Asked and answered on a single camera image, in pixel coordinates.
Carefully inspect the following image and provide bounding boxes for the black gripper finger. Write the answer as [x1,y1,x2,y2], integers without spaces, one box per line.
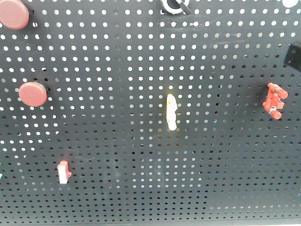
[284,41,301,71]

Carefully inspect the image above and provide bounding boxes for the lower red mushroom button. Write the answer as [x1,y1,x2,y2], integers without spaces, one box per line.
[18,82,48,107]

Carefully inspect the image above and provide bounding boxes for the red mushroom button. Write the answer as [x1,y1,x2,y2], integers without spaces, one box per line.
[0,0,30,30]
[18,82,48,107]

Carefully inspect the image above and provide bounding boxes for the upper red mushroom button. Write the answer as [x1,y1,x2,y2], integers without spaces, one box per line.
[0,0,30,30]

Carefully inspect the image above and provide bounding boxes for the left white round plug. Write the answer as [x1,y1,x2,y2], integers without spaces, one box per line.
[282,0,299,8]

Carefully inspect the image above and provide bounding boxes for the black perforated pegboard panel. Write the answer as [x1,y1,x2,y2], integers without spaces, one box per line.
[0,0,301,226]

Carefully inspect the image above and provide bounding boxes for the red toggle switch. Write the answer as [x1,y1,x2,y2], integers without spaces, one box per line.
[262,82,288,120]

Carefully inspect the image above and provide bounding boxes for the black silver rotary selector switch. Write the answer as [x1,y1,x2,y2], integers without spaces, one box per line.
[160,0,191,15]

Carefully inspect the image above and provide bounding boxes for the yellow toggle switch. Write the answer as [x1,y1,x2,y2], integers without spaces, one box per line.
[166,94,177,131]

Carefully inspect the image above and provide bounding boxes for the red white rocker switch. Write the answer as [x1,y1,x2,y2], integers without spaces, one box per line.
[57,161,71,184]

